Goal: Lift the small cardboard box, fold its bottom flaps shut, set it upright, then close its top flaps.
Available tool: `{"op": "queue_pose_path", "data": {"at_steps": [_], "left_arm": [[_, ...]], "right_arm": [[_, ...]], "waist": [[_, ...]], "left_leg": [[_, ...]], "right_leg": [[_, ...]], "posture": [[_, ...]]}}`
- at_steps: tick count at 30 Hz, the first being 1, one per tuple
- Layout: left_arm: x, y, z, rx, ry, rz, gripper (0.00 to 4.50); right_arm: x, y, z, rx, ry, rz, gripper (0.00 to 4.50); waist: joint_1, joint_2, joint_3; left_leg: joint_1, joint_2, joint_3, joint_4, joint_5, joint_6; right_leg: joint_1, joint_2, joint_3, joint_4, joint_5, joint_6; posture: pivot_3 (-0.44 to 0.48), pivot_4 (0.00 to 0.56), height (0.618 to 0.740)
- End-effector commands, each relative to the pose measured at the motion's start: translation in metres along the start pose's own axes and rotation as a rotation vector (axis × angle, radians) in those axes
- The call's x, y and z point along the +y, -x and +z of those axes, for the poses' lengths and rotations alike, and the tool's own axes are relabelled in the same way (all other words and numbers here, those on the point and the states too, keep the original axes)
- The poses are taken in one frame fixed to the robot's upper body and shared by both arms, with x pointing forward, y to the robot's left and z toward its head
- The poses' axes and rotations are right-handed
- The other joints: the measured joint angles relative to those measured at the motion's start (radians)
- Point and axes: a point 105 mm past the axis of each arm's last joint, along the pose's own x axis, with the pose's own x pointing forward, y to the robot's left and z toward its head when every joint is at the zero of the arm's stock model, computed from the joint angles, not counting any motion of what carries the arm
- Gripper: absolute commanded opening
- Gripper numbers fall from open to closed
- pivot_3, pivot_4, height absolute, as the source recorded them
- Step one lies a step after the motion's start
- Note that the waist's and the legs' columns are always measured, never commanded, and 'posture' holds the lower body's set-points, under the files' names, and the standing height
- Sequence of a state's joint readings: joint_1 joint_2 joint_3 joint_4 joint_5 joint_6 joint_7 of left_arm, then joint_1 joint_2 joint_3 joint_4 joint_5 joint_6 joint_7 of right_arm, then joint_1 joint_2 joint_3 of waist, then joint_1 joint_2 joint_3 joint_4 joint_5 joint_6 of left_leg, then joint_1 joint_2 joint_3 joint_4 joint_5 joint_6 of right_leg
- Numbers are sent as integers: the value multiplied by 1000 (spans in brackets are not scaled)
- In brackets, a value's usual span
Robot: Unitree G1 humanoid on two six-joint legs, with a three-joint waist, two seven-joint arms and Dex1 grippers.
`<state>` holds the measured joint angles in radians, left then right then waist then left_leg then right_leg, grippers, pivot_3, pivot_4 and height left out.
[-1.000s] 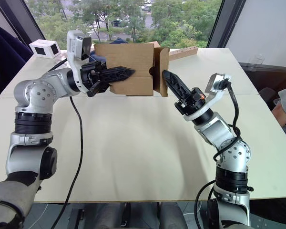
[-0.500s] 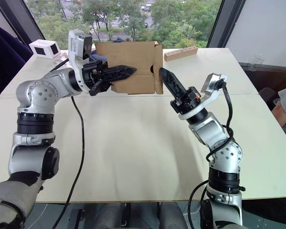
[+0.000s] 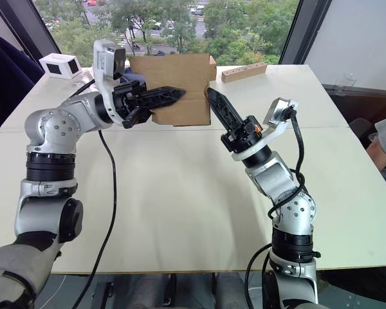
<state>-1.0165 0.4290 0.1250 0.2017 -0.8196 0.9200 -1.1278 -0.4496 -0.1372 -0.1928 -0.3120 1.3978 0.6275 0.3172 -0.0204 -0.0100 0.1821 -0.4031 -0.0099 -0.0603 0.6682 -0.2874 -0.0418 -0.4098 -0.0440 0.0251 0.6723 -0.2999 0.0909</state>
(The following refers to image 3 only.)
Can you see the black table leg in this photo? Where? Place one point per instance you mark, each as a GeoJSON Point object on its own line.
{"type": "Point", "coordinates": [169, 289]}

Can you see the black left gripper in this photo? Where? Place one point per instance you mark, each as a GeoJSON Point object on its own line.
{"type": "Point", "coordinates": [125, 99]}

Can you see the clear plastic cup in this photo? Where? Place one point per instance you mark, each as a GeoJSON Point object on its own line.
{"type": "Point", "coordinates": [346, 80]}

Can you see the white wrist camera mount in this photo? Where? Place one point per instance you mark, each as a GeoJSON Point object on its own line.
{"type": "Point", "coordinates": [101, 58]}
{"type": "Point", "coordinates": [276, 112]}

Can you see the grey rounded shape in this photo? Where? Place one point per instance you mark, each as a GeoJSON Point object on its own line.
{"type": "Point", "coordinates": [228, 293]}
{"type": "Point", "coordinates": [141, 293]}

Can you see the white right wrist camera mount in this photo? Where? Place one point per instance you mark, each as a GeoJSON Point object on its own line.
{"type": "Point", "coordinates": [276, 112]}

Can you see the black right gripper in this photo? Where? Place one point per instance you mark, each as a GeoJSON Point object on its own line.
{"type": "Point", "coordinates": [242, 135]}

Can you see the dark navy jacket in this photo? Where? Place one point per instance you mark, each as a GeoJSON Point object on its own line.
{"type": "Point", "coordinates": [9, 80]}

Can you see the small brown cardboard box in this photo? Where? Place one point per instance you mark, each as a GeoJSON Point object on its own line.
{"type": "Point", "coordinates": [180, 71]}

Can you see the white cube with black squares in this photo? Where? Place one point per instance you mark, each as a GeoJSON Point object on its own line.
{"type": "Point", "coordinates": [59, 66]}

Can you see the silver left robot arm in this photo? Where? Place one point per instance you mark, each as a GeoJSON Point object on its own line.
{"type": "Point", "coordinates": [51, 125]}

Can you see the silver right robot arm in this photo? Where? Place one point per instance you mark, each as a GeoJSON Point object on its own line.
{"type": "Point", "coordinates": [273, 180]}

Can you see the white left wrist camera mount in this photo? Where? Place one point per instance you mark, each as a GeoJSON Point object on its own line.
{"type": "Point", "coordinates": [101, 58]}

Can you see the dark blue bag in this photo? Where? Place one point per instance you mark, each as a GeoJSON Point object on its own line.
{"type": "Point", "coordinates": [133, 75]}

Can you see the wooden block with holes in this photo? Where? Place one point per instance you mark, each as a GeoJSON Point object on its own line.
{"type": "Point", "coordinates": [242, 72]}

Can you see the black window frame post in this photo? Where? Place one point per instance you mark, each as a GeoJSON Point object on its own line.
{"type": "Point", "coordinates": [305, 25]}
{"type": "Point", "coordinates": [35, 25]}

